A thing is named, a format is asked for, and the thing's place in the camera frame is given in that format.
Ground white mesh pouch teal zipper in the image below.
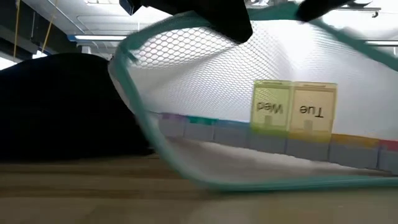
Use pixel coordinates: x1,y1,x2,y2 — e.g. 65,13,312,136
108,1,398,192

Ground black Wolt backpack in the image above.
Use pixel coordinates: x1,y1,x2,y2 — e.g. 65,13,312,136
0,52,155,161

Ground black ceiling fixture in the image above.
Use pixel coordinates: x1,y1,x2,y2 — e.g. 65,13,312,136
345,0,382,19

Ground long linear ceiling light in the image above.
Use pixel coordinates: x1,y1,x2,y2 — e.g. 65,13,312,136
67,33,398,47

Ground rainbow weekly pill organizer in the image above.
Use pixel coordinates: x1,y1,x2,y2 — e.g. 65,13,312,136
158,80,398,175

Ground yellow hanging cable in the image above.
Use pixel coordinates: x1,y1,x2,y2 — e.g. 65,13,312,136
12,0,21,60
41,0,59,54

